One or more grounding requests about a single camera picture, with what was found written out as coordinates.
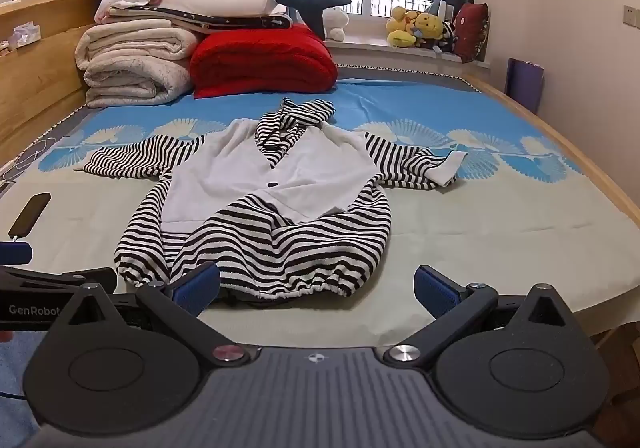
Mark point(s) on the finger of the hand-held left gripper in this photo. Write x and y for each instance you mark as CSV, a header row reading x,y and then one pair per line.
x,y
50,278
15,253

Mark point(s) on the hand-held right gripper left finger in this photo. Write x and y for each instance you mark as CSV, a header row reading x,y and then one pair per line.
x,y
197,287

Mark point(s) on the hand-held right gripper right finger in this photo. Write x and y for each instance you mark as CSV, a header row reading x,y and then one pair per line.
x,y
434,290

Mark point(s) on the black white striped hooded garment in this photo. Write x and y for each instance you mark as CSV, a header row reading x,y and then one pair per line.
x,y
280,228

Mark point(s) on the black marker left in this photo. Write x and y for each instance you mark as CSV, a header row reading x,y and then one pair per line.
x,y
30,214

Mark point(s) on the blue and cream printed bedsheet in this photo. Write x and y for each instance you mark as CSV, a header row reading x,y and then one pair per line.
x,y
475,238

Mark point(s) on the tissue box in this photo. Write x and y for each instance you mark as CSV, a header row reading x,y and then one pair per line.
x,y
22,35

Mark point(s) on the red folded blanket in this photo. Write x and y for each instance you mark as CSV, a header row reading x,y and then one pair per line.
x,y
265,60

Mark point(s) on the cream smooth folded quilt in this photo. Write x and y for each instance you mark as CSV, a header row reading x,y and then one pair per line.
x,y
135,45

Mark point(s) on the yellow round plush toy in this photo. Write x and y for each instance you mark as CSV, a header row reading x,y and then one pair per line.
x,y
429,26

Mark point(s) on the yellow duck plush toy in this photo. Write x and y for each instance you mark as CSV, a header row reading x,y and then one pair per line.
x,y
400,27

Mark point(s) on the stack of folded bedding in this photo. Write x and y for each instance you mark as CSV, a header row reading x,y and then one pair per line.
x,y
225,21

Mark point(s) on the white pillow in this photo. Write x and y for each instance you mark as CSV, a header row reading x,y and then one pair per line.
x,y
220,5

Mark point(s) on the white plush toy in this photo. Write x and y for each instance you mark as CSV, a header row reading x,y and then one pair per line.
x,y
335,22

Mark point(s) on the wooden bed frame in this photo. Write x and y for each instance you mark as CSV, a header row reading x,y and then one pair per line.
x,y
45,77

